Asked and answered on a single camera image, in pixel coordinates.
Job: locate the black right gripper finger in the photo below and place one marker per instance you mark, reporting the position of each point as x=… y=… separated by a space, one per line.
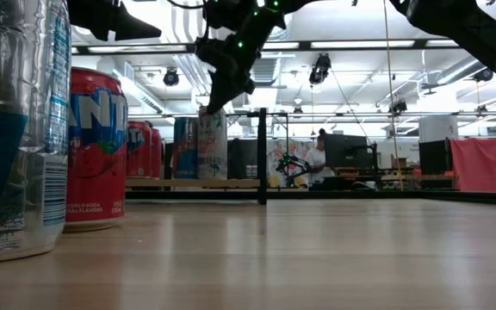
x=224 y=94

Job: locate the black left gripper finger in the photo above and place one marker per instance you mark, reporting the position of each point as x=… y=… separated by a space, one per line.
x=132 y=26

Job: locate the Celsius Peach Vibe can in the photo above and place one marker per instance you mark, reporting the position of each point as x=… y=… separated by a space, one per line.
x=212 y=150

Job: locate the blue silver Red Bull can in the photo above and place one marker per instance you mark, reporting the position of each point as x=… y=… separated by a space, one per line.
x=185 y=150
x=15 y=129

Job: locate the red Fanta strawberry can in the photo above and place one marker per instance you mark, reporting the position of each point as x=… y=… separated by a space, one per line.
x=138 y=150
x=97 y=172

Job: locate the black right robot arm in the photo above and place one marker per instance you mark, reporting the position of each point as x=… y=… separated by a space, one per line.
x=459 y=21

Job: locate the black overhead crossbar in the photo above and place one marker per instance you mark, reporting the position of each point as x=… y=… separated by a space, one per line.
x=166 y=48

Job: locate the black hanging spotlight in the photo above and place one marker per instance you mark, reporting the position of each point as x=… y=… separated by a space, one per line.
x=320 y=69

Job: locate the floral poster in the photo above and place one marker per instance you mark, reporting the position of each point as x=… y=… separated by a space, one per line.
x=299 y=148

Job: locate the person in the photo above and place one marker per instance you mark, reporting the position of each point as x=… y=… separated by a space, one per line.
x=318 y=161

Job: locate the black monitor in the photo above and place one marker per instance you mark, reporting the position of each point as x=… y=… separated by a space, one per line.
x=347 y=150

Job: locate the wooden workbench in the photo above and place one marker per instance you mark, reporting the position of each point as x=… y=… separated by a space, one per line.
x=403 y=177

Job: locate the white cylindrical tank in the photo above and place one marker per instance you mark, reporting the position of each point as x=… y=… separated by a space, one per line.
x=437 y=129

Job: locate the black cabinet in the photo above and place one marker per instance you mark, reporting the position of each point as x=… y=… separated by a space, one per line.
x=434 y=157

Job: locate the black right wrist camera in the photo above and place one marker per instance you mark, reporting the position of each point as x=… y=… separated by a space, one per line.
x=231 y=13

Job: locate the black hanging camera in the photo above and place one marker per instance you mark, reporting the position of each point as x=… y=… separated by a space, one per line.
x=398 y=107
x=483 y=75
x=171 y=78

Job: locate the wooden shelf dark frame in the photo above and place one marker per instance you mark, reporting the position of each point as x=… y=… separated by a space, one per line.
x=187 y=183

